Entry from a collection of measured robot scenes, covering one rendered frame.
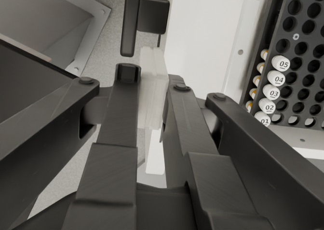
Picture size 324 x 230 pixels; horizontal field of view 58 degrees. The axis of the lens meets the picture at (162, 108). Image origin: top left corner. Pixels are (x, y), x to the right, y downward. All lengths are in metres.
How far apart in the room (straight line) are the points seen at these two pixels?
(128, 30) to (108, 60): 0.96
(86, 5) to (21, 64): 0.76
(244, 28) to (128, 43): 0.13
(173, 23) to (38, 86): 0.25
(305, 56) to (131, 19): 0.16
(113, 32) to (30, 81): 0.78
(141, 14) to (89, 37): 0.94
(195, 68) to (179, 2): 0.12
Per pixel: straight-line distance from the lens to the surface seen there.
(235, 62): 0.34
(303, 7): 0.29
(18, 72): 0.43
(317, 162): 0.63
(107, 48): 1.19
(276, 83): 0.29
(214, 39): 0.34
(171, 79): 0.17
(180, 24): 0.23
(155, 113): 0.15
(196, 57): 0.34
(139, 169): 1.39
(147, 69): 0.15
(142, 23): 0.25
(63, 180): 1.51
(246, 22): 0.33
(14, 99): 0.45
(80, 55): 1.20
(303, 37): 0.30
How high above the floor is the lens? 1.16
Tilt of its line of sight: 66 degrees down
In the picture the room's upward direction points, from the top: 173 degrees clockwise
